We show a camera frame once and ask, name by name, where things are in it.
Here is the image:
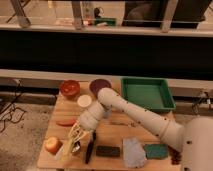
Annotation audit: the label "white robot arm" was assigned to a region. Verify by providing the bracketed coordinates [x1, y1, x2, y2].
[68, 87, 213, 171]

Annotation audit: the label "black handled knife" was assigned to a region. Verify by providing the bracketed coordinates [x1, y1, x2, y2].
[85, 132, 96, 164]

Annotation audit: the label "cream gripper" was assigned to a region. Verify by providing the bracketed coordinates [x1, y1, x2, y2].
[68, 123, 88, 148]

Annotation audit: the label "red yellow apple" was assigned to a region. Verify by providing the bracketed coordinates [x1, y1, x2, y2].
[45, 137, 63, 155]

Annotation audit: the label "red bowl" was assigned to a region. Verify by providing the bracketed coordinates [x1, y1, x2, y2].
[59, 80, 80, 98]

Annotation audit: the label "white cup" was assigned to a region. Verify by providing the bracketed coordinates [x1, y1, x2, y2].
[77, 95, 92, 108]

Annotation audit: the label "green scrub sponge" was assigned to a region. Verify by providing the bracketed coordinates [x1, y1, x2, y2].
[144, 144, 168, 159]

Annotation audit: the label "orange carrot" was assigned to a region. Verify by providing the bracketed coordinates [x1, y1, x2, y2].
[56, 119, 76, 127]

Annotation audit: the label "black sponge block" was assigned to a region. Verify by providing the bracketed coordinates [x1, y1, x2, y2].
[96, 146, 120, 157]

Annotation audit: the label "green plastic tray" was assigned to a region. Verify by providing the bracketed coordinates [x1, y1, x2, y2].
[121, 77, 176, 113]

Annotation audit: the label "dark red grapes bunch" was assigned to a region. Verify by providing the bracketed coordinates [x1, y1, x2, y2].
[169, 148, 182, 165]

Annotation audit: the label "grey cloth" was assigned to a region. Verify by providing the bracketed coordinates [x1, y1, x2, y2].
[123, 138, 147, 168]

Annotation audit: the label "black cables on floor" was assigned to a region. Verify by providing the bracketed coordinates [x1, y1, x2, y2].
[0, 79, 28, 134]

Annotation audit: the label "purple bowl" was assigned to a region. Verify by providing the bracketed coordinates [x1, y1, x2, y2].
[89, 79, 111, 96]

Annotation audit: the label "small metal cup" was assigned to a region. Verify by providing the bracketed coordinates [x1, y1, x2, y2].
[71, 144, 81, 155]

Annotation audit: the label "yellow banana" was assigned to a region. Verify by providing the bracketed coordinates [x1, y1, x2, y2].
[55, 140, 76, 162]

